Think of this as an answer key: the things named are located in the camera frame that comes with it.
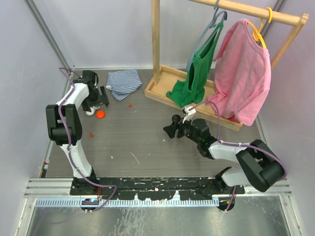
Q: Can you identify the aluminium rail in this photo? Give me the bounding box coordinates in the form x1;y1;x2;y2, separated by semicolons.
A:
24;177;292;198

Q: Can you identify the white earbud case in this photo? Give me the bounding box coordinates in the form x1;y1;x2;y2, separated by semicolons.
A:
86;106;100;116

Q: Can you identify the black earbud charging case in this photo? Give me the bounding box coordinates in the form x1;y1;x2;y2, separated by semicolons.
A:
172;115;181;126

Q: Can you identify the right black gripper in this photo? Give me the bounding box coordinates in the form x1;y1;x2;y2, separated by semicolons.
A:
163;114;201;145

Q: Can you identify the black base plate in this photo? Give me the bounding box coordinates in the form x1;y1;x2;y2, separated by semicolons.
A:
70;176;245;200

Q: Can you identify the orange earbud case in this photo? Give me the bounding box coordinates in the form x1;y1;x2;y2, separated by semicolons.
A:
95;110;105;119

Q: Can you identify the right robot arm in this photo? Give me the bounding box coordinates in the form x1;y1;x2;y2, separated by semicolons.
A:
163;115;286;194

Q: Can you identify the blue clothes hanger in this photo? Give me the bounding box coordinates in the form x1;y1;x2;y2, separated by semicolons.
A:
186;0;228;74

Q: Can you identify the wooden clothes rack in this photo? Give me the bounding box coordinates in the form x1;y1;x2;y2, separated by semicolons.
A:
144;0;310;132

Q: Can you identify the pink t-shirt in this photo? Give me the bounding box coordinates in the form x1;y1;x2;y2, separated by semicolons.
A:
207;19;271;126

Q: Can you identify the yellow clothes hanger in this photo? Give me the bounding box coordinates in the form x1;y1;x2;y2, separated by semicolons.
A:
247;7;273;49

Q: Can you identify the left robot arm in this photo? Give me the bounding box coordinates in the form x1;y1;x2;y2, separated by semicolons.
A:
45;67;109;195

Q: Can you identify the green tank top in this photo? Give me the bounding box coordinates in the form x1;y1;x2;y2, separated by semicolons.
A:
166;23;224;108

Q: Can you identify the blue striped folded cloth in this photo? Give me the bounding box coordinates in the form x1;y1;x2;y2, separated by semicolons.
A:
106;69;142;101

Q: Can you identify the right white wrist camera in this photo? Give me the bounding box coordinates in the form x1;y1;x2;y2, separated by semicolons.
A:
182;105;196;123

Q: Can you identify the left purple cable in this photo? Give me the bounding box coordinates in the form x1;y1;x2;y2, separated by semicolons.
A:
58;67;118;212

